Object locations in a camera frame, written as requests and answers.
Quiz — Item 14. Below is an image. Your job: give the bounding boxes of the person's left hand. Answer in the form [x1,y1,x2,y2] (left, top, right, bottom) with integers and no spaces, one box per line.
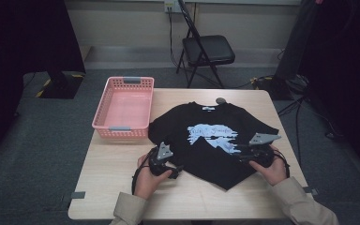
[133,154,173,201]

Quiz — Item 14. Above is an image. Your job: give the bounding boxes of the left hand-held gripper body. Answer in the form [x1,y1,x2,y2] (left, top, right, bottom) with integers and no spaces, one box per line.
[148,142,174,176]

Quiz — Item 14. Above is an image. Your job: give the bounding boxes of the person's right hand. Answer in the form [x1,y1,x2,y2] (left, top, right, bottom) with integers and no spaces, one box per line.
[248,144,289,188]

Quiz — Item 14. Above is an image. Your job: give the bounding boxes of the black folding chair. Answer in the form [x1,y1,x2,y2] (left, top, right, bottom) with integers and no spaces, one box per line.
[175,0,236,89]

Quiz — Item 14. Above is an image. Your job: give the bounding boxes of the black printed t-shirt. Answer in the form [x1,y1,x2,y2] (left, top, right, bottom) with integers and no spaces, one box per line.
[147,100,280,191]

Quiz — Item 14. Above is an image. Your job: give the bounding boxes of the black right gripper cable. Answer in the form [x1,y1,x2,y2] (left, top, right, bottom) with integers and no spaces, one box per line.
[271,148,292,180]

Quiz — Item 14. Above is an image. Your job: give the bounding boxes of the white wall outlet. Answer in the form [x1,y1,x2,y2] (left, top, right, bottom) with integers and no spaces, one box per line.
[163,0,178,14]

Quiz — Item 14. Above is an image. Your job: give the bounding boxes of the black stand base yellow tape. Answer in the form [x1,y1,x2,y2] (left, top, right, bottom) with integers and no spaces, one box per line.
[250,75,295,101]
[35,70,85,100]

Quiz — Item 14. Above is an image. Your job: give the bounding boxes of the dark upright stand panel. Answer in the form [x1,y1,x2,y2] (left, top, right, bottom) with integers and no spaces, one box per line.
[274,0,318,82]

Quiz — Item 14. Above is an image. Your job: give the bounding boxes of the pink plastic basket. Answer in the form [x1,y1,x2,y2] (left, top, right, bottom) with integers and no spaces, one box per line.
[91,76,156,141]

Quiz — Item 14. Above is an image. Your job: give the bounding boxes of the black wall cable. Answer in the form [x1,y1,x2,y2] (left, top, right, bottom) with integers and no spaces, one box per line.
[167,6,184,68]

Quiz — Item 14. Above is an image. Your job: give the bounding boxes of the black curtain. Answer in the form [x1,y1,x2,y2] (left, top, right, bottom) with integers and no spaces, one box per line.
[0,0,86,166]
[298,0,360,181]

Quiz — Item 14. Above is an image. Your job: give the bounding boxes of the black floor cable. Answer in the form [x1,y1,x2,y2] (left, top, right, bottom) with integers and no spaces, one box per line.
[277,93,346,165]

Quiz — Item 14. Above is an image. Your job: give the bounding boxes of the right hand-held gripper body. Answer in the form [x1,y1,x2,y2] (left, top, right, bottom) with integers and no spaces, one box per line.
[243,132,282,169]

